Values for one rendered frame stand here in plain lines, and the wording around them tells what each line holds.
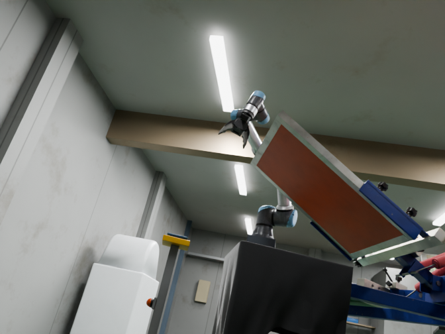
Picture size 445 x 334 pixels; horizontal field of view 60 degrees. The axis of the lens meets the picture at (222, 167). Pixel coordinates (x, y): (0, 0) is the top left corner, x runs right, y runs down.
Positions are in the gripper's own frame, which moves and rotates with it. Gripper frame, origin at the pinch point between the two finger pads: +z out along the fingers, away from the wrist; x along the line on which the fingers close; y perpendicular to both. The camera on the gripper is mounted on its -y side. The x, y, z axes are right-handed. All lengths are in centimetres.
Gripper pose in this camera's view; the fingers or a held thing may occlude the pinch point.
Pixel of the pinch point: (230, 140)
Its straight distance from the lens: 199.4
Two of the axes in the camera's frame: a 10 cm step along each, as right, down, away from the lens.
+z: -4.8, 7.9, -3.9
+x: -8.7, -5.0, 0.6
